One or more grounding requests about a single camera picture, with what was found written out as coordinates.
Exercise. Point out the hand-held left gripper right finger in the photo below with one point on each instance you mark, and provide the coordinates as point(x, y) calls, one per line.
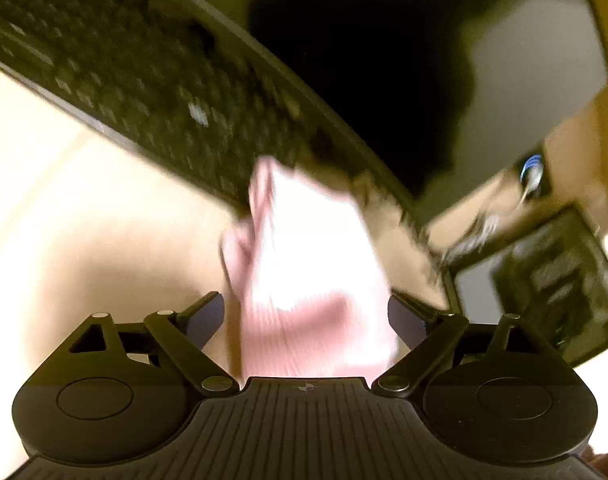
point(404, 317)

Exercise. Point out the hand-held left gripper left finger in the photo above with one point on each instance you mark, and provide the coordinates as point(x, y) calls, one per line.
point(206, 317)

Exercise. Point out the pink knit garment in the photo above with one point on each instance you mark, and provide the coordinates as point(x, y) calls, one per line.
point(304, 260)

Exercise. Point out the dark framed panel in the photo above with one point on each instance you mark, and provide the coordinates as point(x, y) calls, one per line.
point(549, 280)

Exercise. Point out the computer monitor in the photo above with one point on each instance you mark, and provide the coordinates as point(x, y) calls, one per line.
point(384, 60)

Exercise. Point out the black keyboard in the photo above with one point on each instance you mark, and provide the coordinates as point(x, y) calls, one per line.
point(148, 85)

